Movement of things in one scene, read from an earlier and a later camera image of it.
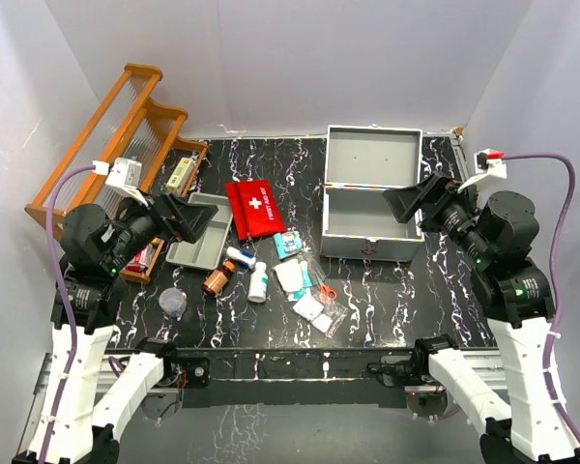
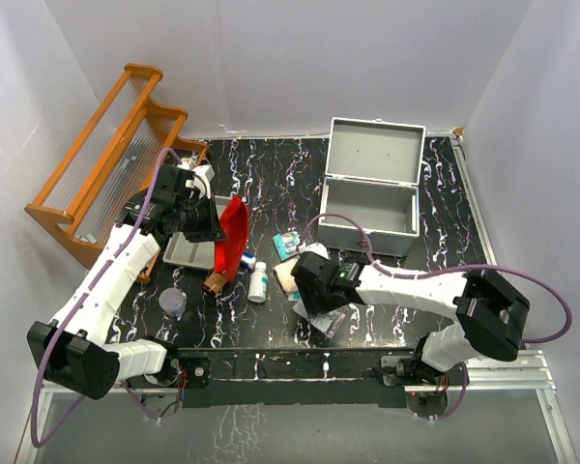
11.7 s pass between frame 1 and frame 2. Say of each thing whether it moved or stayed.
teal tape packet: stayed
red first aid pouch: moved
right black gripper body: moved
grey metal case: stayed
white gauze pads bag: stayed
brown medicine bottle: stayed
